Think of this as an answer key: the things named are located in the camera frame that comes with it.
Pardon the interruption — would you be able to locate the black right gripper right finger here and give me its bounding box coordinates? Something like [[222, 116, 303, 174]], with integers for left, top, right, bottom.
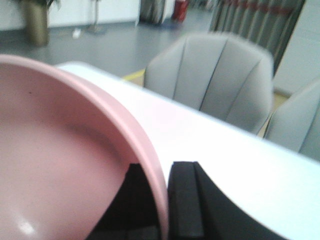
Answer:
[[168, 161, 283, 240]]

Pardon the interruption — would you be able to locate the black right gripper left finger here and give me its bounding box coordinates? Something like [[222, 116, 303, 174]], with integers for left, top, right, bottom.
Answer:
[[87, 163, 160, 240]]

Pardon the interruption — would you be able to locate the pink bowl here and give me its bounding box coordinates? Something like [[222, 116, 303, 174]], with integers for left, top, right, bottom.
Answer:
[[0, 55, 169, 240]]

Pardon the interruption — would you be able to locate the grey right armchair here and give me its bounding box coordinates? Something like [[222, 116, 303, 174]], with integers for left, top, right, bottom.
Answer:
[[263, 77, 320, 161]]

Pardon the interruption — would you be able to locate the grey armchair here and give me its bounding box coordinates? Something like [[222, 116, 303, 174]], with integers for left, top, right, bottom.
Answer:
[[143, 32, 274, 134], [263, 77, 320, 161]]

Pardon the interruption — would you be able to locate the grey left armchair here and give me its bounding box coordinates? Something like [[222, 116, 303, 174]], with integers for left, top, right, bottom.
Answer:
[[143, 32, 274, 134]]

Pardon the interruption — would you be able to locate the grey curtain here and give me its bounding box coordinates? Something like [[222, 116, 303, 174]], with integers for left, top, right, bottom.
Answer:
[[209, 0, 305, 72]]

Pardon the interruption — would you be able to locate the red bin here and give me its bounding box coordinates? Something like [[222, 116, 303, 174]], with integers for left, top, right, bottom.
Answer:
[[171, 0, 189, 22]]

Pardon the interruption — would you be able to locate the gold floor vase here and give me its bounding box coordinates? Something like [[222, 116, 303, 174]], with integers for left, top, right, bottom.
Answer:
[[21, 0, 49, 47]]

